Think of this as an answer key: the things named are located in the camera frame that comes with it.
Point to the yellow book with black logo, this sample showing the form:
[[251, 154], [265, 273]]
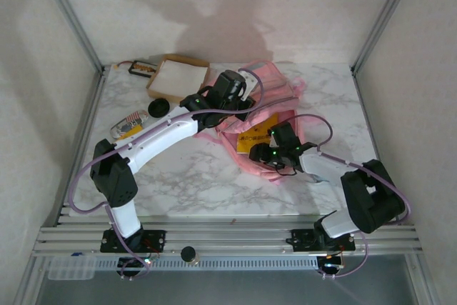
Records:
[[255, 135]]

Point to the pink backpack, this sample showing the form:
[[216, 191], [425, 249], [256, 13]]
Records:
[[278, 83]]

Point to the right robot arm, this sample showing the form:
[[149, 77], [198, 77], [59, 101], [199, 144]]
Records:
[[321, 165]]

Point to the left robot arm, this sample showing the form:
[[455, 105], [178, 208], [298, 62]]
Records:
[[160, 133]]

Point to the white paper sheet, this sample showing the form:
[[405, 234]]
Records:
[[178, 76]]

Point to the black round plastic lid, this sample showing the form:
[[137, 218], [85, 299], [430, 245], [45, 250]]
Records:
[[159, 108]]

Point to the brown cardboard tray box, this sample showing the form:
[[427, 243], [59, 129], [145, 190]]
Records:
[[153, 91]]

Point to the black board with orange plugs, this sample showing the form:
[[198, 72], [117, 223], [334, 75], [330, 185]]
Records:
[[141, 68]]

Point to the black controller board green light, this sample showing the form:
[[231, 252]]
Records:
[[134, 264], [330, 264]]

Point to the black round knob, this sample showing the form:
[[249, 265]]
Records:
[[189, 255]]

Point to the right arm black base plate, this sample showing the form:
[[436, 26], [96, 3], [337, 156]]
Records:
[[301, 240]]

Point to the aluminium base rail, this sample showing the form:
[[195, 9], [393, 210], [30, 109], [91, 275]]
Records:
[[228, 237]]

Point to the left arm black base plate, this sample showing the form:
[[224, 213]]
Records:
[[157, 240]]

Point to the aluminium frame post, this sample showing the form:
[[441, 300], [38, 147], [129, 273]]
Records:
[[68, 12], [385, 15]]

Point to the aluminium frame lower strut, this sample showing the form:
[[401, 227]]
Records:
[[423, 283], [30, 283]]

